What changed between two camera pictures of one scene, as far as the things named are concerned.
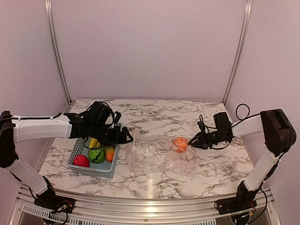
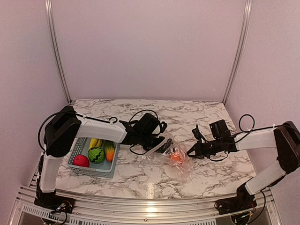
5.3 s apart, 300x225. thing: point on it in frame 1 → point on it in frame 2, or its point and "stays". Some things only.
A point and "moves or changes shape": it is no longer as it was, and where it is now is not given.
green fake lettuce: [96, 156] stays
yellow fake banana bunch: [94, 143] stays
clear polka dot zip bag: [145, 151] moves or changes shape
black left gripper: [116, 139] → [162, 138]
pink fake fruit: [81, 160] stays
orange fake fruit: [180, 144] → [176, 156]
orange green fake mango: [109, 151] stays
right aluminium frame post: [242, 48] stays
